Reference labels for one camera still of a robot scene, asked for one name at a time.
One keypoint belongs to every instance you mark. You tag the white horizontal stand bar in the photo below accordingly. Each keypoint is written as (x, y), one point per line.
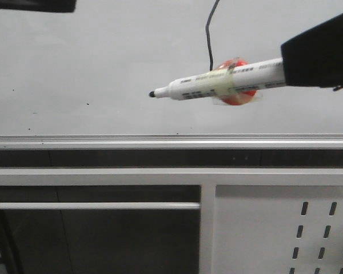
(98, 206)

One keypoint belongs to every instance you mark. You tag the red round magnet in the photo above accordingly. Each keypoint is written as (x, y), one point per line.
(236, 99)

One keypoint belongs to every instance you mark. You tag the white black whiteboard marker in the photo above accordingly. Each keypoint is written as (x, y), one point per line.
(224, 82)

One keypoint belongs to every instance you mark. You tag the white perforated pegboard panel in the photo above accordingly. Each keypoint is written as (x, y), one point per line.
(278, 229)

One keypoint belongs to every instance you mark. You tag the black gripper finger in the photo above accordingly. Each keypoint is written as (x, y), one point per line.
(49, 6)
(314, 58)

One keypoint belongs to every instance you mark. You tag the white metal stand frame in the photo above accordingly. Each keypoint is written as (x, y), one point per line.
(207, 178)

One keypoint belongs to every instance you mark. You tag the whiteboard with aluminium frame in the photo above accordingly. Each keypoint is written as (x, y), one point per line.
(158, 67)

